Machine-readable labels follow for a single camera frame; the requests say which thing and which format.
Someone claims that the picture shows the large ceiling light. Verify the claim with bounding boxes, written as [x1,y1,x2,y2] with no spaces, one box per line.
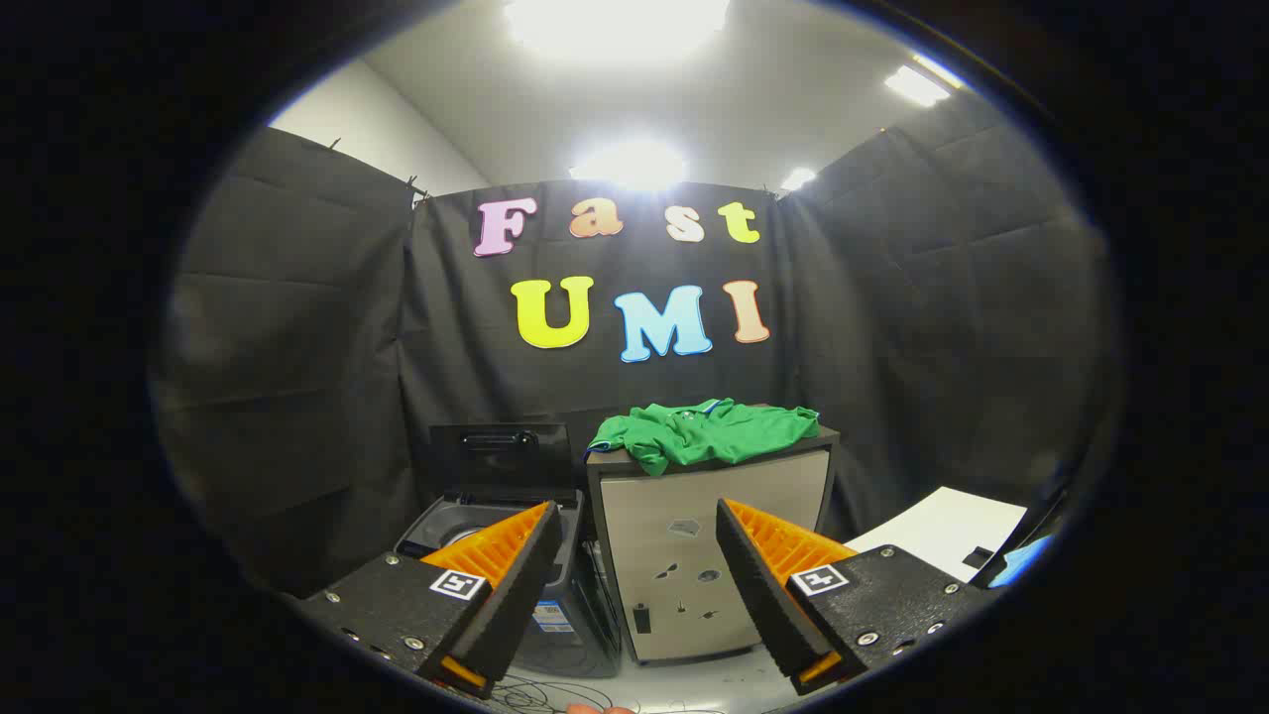
[504,0,733,60]

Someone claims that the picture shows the long ceiling light strip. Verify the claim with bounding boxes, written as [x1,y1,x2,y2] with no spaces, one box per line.
[884,64,953,108]

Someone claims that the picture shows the black backdrop cloth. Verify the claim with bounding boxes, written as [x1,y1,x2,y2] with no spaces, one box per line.
[149,94,1121,596]

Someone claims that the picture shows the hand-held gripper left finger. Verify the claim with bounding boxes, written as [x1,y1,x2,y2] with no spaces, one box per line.
[297,501,564,700]

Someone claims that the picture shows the round ceiling light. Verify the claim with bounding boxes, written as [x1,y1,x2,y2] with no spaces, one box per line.
[570,139,687,191]

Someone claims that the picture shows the green polo shirt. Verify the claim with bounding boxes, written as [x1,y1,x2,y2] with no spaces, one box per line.
[587,398,822,477]

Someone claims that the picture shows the black floor cables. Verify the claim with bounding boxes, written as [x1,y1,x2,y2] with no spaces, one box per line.
[491,674,725,714]

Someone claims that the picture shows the beige cabinet with dark top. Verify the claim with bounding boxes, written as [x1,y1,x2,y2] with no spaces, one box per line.
[585,424,842,665]

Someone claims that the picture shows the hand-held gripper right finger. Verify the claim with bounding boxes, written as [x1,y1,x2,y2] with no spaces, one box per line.
[716,498,997,695]

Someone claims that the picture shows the grey washing machine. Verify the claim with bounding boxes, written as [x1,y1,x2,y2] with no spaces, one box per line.
[395,494,621,677]

